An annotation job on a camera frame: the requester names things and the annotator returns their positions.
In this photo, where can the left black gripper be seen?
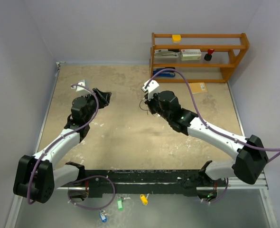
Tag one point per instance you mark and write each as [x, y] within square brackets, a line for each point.
[103, 98]

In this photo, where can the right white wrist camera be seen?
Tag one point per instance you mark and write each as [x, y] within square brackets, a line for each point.
[150, 89]

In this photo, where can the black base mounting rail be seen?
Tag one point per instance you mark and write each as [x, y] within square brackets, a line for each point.
[190, 183]

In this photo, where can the blue tag key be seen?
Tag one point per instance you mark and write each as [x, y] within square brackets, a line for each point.
[104, 215]

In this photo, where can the red black stamp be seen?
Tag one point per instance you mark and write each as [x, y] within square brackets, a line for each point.
[208, 55]

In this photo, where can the yellow tape measure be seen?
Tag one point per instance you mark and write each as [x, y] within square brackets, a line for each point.
[176, 38]

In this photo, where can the yellow tag key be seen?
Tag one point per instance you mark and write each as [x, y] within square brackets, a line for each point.
[144, 199]

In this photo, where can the green tag key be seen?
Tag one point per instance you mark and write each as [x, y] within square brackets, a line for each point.
[120, 202]

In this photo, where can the blue black stapler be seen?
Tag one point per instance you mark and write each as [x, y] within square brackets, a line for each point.
[167, 73]

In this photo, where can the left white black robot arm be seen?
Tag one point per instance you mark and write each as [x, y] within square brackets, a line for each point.
[36, 177]

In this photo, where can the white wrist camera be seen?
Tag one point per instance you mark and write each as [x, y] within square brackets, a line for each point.
[150, 89]
[80, 87]

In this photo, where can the grey black stapler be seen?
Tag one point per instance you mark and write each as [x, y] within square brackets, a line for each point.
[166, 53]

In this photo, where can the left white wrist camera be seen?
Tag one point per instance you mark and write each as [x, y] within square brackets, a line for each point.
[80, 87]

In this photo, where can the white green box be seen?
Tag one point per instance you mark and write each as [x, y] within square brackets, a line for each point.
[190, 54]

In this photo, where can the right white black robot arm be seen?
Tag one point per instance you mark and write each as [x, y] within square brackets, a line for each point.
[248, 159]

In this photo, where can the wooden shelf rack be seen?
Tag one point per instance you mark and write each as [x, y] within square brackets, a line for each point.
[221, 52]

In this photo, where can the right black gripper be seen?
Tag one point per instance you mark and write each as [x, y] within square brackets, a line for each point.
[149, 102]

